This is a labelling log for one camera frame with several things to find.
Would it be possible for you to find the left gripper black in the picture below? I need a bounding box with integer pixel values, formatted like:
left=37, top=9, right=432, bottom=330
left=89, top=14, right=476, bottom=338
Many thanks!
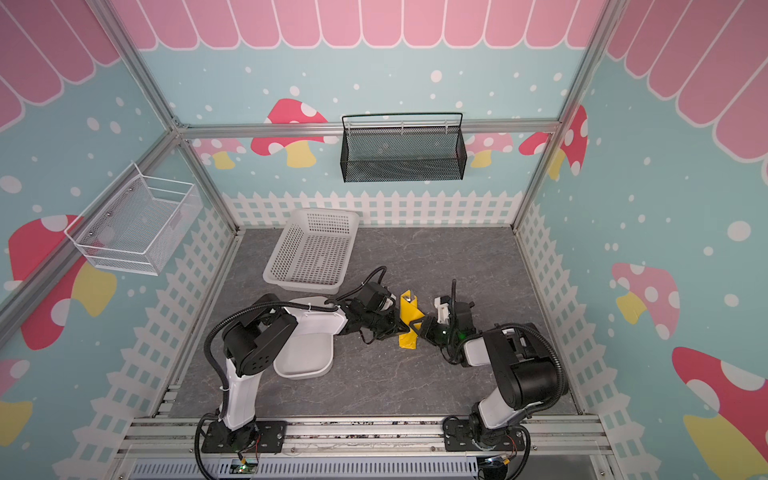
left=364, top=307, right=412, bottom=341

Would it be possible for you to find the yellow paper napkin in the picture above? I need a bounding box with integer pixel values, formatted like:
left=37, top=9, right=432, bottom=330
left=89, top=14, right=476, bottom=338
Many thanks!
left=398, top=290, right=425, bottom=350

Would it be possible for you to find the white perforated plastic basket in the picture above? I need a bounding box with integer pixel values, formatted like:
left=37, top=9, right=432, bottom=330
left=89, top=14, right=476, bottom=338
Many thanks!
left=263, top=208, right=360, bottom=295

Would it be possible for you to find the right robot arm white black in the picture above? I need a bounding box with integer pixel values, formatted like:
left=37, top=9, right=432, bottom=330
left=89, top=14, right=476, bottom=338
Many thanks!
left=411, top=281, right=568, bottom=452

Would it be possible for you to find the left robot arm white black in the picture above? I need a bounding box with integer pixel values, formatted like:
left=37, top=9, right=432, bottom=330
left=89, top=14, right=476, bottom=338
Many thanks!
left=194, top=266, right=409, bottom=454

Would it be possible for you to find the white plastic tray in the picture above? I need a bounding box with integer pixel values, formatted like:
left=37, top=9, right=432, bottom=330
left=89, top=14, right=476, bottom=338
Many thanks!
left=273, top=296, right=347, bottom=380

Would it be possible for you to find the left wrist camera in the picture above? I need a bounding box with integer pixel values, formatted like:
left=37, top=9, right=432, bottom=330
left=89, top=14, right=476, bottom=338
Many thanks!
left=359, top=282, right=394, bottom=311

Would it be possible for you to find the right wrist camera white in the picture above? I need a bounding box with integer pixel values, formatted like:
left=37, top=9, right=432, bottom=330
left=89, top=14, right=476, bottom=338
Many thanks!
left=433, top=295, right=455, bottom=326

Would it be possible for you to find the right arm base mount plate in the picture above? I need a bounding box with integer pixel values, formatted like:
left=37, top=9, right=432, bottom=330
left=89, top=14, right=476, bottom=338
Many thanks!
left=442, top=416, right=526, bottom=452

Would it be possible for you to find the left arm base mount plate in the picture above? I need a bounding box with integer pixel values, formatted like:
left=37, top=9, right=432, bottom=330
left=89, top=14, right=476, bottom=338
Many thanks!
left=202, top=420, right=288, bottom=454

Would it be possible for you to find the black mesh wall basket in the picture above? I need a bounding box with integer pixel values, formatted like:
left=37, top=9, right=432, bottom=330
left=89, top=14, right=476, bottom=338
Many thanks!
left=340, top=112, right=468, bottom=183

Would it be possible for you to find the white wire wall basket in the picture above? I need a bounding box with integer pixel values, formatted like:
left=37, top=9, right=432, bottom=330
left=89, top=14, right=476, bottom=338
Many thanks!
left=64, top=164, right=203, bottom=276

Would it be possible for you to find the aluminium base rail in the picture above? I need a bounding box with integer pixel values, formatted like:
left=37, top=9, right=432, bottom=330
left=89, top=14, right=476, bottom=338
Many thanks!
left=115, top=415, right=613, bottom=462

